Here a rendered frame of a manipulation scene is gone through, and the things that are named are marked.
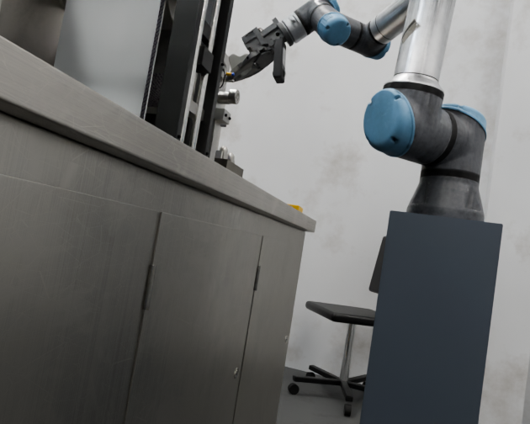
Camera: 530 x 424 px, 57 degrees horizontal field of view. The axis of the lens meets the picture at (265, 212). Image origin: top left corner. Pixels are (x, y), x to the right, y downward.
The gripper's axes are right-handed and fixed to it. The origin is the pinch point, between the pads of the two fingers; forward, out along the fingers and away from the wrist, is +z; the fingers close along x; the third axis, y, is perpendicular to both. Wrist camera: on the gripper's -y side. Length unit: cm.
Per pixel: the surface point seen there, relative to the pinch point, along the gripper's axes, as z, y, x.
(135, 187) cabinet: 10, -46, 77
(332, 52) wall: -56, 84, -207
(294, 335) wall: 70, -73, -208
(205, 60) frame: -0.3, -13.7, 38.0
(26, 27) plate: 31, 20, 38
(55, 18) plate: 27.0, 25.2, 29.2
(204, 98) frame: 4.8, -16.4, 30.7
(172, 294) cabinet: 18, -56, 64
